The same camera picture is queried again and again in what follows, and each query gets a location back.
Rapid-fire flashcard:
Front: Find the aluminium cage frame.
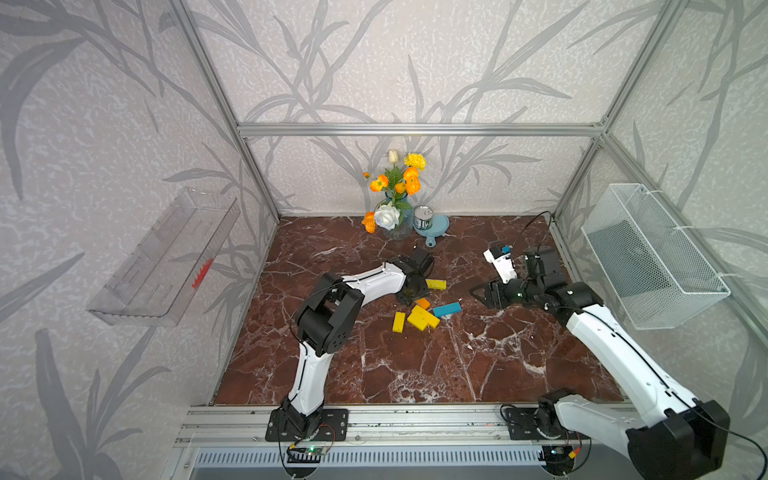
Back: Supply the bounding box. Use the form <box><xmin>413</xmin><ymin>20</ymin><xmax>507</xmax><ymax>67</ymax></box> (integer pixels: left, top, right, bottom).
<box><xmin>161</xmin><ymin>1</ymin><xmax>767</xmax><ymax>343</ymax></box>

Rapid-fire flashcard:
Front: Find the clear plastic wall shelf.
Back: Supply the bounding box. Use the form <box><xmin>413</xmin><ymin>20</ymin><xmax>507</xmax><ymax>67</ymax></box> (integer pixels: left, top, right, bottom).
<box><xmin>86</xmin><ymin>187</ymin><xmax>241</xmax><ymax>327</ymax></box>

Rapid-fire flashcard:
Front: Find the long yellow wooden block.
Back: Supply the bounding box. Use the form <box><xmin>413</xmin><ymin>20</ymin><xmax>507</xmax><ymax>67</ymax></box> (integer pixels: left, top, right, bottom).
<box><xmin>411</xmin><ymin>305</ymin><xmax>440</xmax><ymax>328</ymax></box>

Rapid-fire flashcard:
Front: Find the controller circuit board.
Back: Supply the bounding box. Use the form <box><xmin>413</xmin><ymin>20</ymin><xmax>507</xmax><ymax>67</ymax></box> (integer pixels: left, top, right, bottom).
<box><xmin>539</xmin><ymin>445</ymin><xmax>582</xmax><ymax>479</ymax></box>
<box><xmin>286</xmin><ymin>444</ymin><xmax>333</xmax><ymax>464</ymax></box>

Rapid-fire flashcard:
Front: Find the aluminium front rail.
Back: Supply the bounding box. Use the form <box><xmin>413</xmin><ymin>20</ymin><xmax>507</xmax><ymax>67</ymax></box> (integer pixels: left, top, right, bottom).
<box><xmin>173</xmin><ymin>403</ymin><xmax>598</xmax><ymax>448</ymax></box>

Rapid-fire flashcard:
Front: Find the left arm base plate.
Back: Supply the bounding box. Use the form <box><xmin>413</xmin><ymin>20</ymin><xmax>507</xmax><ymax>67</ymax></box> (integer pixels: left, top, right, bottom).
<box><xmin>265</xmin><ymin>408</ymin><xmax>349</xmax><ymax>443</ymax></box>

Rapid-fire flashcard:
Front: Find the white wire mesh basket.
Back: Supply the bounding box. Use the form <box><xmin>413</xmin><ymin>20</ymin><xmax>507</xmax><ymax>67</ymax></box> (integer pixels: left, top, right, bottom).
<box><xmin>582</xmin><ymin>183</ymin><xmax>731</xmax><ymax>330</ymax></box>

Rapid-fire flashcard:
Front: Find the short yellow wooden block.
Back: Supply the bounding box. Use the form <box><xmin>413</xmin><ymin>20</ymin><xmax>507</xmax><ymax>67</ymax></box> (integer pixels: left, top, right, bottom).
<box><xmin>407</xmin><ymin>312</ymin><xmax>429</xmax><ymax>331</ymax></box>

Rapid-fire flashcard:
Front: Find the teal wooden block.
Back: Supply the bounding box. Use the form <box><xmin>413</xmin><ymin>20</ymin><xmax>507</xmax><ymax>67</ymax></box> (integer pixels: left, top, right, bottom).
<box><xmin>432</xmin><ymin>302</ymin><xmax>462</xmax><ymax>318</ymax></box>

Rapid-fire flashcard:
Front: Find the right controller circuit board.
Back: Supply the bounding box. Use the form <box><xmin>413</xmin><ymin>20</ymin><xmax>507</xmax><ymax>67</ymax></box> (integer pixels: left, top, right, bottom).
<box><xmin>539</xmin><ymin>445</ymin><xmax>582</xmax><ymax>479</ymax></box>

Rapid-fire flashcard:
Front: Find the artificial flower bouquet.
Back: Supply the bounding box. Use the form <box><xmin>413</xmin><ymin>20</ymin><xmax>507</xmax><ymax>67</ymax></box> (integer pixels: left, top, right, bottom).
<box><xmin>361</xmin><ymin>149</ymin><xmax>427</xmax><ymax>234</ymax></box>

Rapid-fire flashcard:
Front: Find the large yellow-green wooden block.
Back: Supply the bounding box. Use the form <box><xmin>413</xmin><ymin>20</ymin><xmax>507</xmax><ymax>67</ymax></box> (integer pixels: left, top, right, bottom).
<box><xmin>426</xmin><ymin>279</ymin><xmax>447</xmax><ymax>290</ymax></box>

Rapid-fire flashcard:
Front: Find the black camera cable right arm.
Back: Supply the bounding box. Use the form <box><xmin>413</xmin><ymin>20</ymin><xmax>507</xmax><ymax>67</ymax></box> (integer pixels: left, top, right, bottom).
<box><xmin>518</xmin><ymin>210</ymin><xmax>554</xmax><ymax>253</ymax></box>

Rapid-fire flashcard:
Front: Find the small yellow wooden block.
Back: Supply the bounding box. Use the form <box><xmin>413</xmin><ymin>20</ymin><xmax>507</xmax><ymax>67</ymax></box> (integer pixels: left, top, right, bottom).
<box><xmin>392</xmin><ymin>312</ymin><xmax>405</xmax><ymax>333</ymax></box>

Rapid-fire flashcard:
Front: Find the silver metal can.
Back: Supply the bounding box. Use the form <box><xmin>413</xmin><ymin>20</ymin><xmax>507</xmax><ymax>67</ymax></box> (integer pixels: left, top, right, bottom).
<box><xmin>413</xmin><ymin>205</ymin><xmax>434</xmax><ymax>230</ymax></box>

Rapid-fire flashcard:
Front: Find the red clip in shelf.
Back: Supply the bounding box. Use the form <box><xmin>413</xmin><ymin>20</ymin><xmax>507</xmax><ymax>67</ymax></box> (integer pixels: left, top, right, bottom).
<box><xmin>191</xmin><ymin>258</ymin><xmax>214</xmax><ymax>290</ymax></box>

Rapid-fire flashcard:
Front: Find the blue glass vase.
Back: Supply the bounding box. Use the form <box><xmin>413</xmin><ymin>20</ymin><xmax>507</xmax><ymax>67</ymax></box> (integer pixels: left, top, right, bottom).
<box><xmin>374</xmin><ymin>191</ymin><xmax>414</xmax><ymax>240</ymax></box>

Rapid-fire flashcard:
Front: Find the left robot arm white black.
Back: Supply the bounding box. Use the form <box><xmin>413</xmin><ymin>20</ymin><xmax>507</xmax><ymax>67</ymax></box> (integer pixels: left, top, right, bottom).
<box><xmin>275</xmin><ymin>247</ymin><xmax>434</xmax><ymax>440</ymax></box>

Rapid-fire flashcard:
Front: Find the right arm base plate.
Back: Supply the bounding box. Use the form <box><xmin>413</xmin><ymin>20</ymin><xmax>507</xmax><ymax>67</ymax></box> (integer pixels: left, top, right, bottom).
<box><xmin>500</xmin><ymin>404</ymin><xmax>563</xmax><ymax>441</ymax></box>

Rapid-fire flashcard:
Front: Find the left controller circuit board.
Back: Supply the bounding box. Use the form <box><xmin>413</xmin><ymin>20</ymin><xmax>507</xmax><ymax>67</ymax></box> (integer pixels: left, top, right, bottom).
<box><xmin>286</xmin><ymin>444</ymin><xmax>333</xmax><ymax>464</ymax></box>

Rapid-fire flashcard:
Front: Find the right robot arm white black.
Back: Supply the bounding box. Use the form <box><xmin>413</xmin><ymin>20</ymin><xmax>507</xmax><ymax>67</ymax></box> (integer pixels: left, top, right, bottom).
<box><xmin>470</xmin><ymin>246</ymin><xmax>730</xmax><ymax>479</ymax></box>

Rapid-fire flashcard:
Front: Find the light blue ceramic dish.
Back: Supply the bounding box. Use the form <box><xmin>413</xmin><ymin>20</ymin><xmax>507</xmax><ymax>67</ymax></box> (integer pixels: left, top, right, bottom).
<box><xmin>413</xmin><ymin>215</ymin><xmax>450</xmax><ymax>248</ymax></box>

